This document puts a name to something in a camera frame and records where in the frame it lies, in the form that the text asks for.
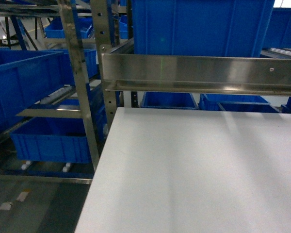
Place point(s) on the blue bin under shelf centre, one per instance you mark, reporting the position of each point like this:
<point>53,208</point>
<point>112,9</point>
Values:
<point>168,100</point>

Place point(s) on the blue bin under shelf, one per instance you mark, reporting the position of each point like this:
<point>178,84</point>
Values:
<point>235,103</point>
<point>168,100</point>

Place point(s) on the blue bin under shelf left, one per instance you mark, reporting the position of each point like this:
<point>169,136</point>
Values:
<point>235,103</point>

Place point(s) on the blue bin on roller shelf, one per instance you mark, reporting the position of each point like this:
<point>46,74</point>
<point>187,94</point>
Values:
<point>218,28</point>

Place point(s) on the stainless steel left shelf rack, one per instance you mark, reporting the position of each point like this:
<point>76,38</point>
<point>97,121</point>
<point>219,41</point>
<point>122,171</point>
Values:
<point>87,25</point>

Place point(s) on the stainless steel roller shelf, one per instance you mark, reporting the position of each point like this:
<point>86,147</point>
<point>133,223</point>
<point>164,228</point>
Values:
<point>123,70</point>

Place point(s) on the lower left blue bin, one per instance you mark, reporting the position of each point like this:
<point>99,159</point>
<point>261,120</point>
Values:
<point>45,139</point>

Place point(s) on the large blue left container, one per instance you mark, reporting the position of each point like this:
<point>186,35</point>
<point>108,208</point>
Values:
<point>27,77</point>

